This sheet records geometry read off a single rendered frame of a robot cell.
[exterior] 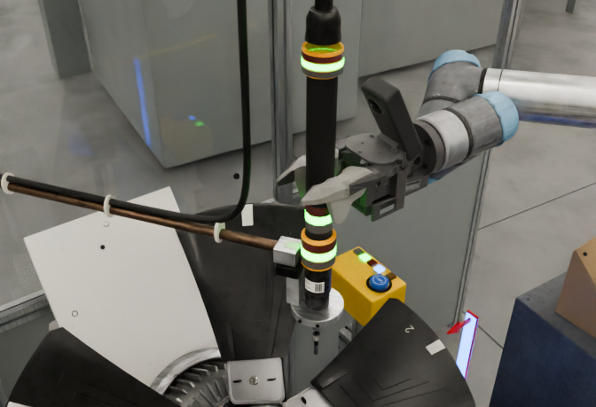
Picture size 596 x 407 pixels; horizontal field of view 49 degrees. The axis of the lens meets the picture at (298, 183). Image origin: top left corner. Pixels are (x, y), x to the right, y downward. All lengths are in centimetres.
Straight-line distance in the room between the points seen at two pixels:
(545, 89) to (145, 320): 74
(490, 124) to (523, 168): 312
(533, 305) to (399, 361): 52
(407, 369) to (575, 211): 272
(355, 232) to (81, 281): 109
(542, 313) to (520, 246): 187
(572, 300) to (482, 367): 129
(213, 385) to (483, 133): 56
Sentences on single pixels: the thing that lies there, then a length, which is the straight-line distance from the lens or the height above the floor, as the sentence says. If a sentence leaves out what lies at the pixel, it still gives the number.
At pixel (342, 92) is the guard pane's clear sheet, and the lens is 175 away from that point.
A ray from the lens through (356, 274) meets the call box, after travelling 143.
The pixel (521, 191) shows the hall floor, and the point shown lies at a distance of 379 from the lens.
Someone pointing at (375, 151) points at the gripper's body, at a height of 162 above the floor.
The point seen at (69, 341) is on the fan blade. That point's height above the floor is 142.
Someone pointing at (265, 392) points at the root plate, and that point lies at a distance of 99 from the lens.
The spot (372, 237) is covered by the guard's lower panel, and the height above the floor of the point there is 72.
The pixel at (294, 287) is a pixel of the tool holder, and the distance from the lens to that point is 85.
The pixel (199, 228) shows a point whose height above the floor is 150.
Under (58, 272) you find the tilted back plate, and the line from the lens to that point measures 114.
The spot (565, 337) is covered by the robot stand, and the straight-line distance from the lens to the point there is 151.
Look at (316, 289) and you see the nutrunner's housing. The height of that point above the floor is 145.
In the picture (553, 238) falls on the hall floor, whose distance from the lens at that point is 349.
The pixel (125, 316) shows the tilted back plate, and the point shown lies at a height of 122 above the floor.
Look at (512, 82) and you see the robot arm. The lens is 103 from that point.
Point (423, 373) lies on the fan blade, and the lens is 111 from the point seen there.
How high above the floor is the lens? 202
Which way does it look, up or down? 33 degrees down
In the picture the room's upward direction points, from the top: straight up
